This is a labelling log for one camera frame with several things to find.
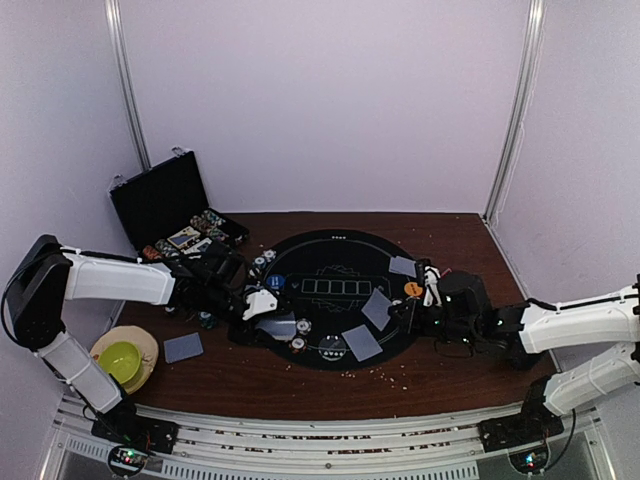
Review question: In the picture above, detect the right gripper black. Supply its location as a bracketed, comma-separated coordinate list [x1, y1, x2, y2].
[388, 299, 478, 349]

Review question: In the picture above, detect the blue ten chip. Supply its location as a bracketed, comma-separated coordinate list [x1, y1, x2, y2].
[263, 249, 277, 262]

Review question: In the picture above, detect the orange big blind button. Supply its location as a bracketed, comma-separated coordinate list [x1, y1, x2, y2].
[404, 282, 424, 298]

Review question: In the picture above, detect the blue small blind button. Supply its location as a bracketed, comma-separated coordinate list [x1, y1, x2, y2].
[266, 274, 286, 290]

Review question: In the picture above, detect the card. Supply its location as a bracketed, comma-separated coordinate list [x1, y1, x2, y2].
[388, 256, 416, 278]
[342, 325, 383, 362]
[361, 288, 392, 331]

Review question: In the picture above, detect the playing card deck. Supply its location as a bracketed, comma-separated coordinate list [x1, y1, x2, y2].
[255, 315, 297, 341]

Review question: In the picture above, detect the white blue chip stack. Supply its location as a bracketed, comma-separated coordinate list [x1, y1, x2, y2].
[296, 318, 312, 336]

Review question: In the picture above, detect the clear dealer button disc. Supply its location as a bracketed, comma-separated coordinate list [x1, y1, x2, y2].
[318, 335, 347, 362]

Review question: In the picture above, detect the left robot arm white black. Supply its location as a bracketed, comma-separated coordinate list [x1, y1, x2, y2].
[1, 235, 299, 444]

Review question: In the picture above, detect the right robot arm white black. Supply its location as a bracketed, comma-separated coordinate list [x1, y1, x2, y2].
[387, 262, 639, 442]

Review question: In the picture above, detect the green chip stack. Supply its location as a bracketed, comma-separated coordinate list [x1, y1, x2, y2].
[198, 311, 218, 330]

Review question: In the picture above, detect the ace card deck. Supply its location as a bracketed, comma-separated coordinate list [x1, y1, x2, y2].
[167, 226, 201, 250]

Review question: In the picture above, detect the dark blue mug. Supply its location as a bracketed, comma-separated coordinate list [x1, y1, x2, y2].
[506, 345, 540, 371]

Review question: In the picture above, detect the black poker chip case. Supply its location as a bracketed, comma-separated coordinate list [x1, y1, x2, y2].
[109, 151, 249, 260]

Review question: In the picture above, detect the beige plate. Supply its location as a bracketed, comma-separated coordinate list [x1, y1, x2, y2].
[90, 325, 159, 394]

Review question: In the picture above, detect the round black poker mat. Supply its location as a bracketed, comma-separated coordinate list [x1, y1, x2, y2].
[252, 230, 416, 371]

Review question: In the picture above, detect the green plastic bowl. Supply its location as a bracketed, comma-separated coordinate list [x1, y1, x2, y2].
[98, 341, 142, 384]

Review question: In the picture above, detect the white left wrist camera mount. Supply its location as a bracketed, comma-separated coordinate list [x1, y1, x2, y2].
[242, 288, 278, 321]

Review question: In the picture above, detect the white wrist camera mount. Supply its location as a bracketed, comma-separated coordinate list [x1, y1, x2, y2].
[242, 288, 278, 321]
[422, 266, 442, 307]

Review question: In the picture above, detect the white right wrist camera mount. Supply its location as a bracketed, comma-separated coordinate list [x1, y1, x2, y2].
[422, 266, 442, 307]

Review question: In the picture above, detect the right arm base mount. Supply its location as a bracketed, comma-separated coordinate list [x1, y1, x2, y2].
[477, 405, 564, 475]

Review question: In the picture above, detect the aluminium front rail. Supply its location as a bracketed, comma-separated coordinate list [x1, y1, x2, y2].
[36, 396, 616, 479]

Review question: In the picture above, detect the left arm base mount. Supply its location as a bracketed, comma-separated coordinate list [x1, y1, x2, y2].
[87, 399, 179, 479]

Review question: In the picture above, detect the right aluminium frame post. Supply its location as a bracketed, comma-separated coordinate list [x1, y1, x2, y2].
[483, 0, 546, 226]

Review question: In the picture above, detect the aluminium frame post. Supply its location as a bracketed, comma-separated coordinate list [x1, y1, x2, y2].
[104, 0, 151, 172]
[483, 0, 546, 226]

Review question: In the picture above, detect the left aluminium frame post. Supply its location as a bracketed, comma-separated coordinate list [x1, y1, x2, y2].
[104, 0, 151, 172]

